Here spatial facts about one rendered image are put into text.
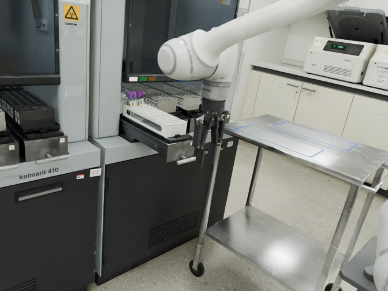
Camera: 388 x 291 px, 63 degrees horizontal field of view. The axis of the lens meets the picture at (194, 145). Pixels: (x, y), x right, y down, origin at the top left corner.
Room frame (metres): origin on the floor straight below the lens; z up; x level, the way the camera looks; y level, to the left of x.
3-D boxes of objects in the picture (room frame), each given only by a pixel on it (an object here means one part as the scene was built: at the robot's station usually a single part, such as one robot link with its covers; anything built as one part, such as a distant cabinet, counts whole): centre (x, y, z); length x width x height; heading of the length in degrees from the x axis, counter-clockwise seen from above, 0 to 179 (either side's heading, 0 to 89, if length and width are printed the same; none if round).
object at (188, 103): (1.51, 0.05, 0.85); 0.12 x 0.02 x 0.06; 136
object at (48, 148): (1.16, 0.70, 0.78); 0.73 x 0.14 x 0.09; 46
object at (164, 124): (1.21, 0.18, 0.83); 0.30 x 0.10 x 0.06; 46
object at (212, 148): (1.03, -0.06, 0.80); 0.03 x 0.01 x 0.07; 47
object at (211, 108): (1.01, -0.04, 0.95); 0.08 x 0.07 x 0.09; 137
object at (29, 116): (1.00, 0.53, 0.85); 0.12 x 0.02 x 0.06; 137
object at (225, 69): (1.00, -0.03, 1.14); 0.13 x 0.11 x 0.16; 142
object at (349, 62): (3.33, -1.38, 1.22); 0.62 x 0.56 x 0.64; 135
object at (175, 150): (1.31, 0.27, 0.78); 0.73 x 0.14 x 0.09; 46
